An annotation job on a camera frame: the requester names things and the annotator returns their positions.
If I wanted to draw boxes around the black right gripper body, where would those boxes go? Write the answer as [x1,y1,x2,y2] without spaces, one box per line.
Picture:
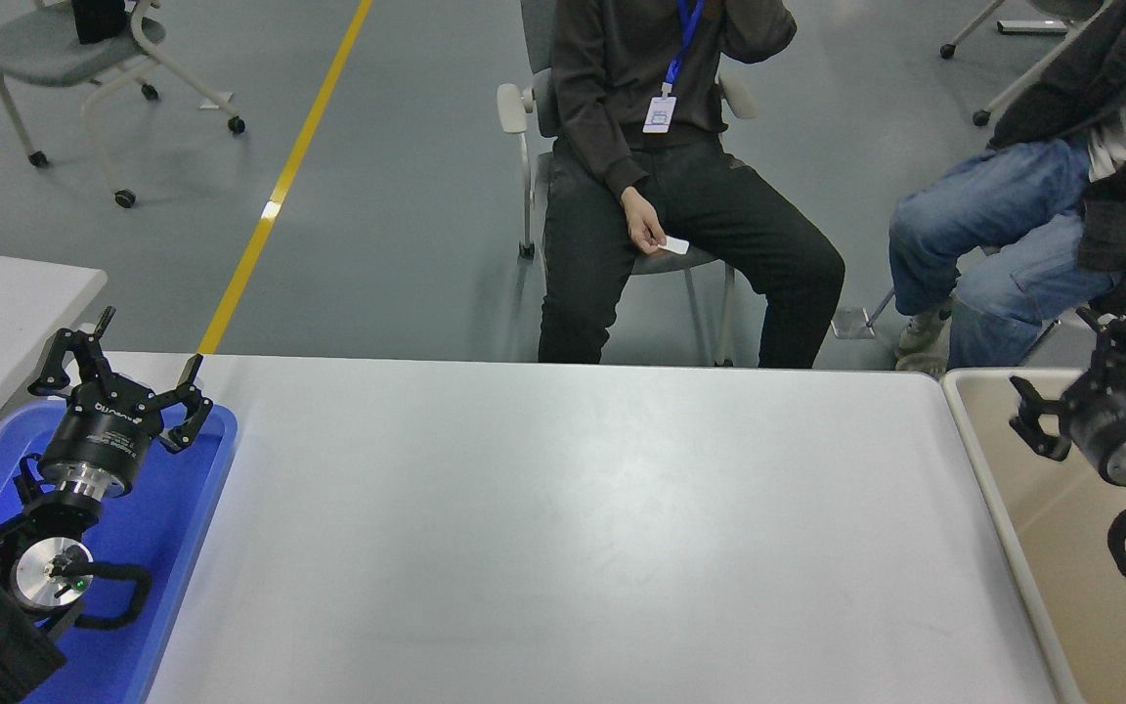
[1060,376,1126,486]

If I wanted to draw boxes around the black bag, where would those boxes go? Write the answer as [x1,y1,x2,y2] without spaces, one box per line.
[71,0,131,45]

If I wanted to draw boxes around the blue plastic tray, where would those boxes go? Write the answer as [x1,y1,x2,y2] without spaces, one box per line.
[0,401,239,704]

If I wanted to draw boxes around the grey office chair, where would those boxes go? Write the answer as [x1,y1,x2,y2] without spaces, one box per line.
[497,0,759,368]

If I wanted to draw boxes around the person's right hand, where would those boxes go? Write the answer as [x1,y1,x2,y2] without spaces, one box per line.
[620,186,669,257]

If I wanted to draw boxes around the large pale bin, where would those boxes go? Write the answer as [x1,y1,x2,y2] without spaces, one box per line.
[941,367,1126,704]

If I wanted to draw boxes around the pale metal-legged chair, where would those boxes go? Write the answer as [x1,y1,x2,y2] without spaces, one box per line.
[832,244,1126,377]

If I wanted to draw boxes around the person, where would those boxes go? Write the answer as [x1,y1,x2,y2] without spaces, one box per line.
[537,0,847,371]
[888,0,1126,377]

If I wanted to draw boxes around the blue lanyard with badge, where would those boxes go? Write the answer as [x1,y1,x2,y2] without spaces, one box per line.
[642,0,707,135]

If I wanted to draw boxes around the grey wheeled chair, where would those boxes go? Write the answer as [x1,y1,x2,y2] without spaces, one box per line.
[938,0,1116,128]
[0,0,247,210]

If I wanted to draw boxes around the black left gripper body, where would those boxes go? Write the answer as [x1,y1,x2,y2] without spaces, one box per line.
[39,377,165,485]

